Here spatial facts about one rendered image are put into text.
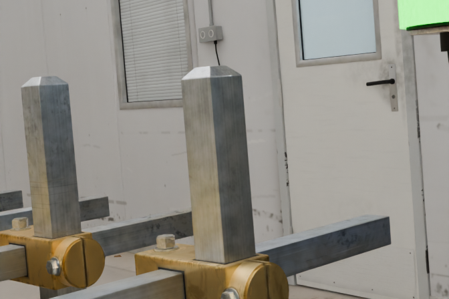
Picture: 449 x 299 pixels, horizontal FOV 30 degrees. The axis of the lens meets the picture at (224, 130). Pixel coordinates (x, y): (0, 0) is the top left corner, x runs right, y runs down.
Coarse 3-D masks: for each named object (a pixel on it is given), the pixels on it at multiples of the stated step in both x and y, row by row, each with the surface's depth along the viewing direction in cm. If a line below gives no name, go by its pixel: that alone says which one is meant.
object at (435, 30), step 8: (424, 24) 43; (432, 24) 43; (440, 24) 43; (448, 24) 43; (416, 32) 45; (424, 32) 44; (432, 32) 44; (440, 32) 44; (448, 32) 44; (440, 40) 45; (448, 40) 44; (440, 48) 45; (448, 48) 44; (448, 56) 45
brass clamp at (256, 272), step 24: (144, 264) 71; (168, 264) 69; (192, 264) 67; (216, 264) 65; (240, 264) 65; (264, 264) 64; (192, 288) 67; (216, 288) 65; (240, 288) 63; (264, 288) 64; (288, 288) 66
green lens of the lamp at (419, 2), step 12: (408, 0) 44; (420, 0) 43; (432, 0) 43; (444, 0) 42; (408, 12) 44; (420, 12) 43; (432, 12) 43; (444, 12) 42; (408, 24) 44; (420, 24) 43
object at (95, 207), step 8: (80, 200) 121; (88, 200) 121; (96, 200) 122; (104, 200) 123; (24, 208) 117; (80, 208) 120; (88, 208) 121; (96, 208) 122; (104, 208) 123; (0, 216) 111; (8, 216) 112; (16, 216) 113; (24, 216) 114; (32, 216) 115; (80, 216) 120; (88, 216) 121; (96, 216) 122; (104, 216) 123; (0, 224) 111; (8, 224) 112; (32, 224) 115
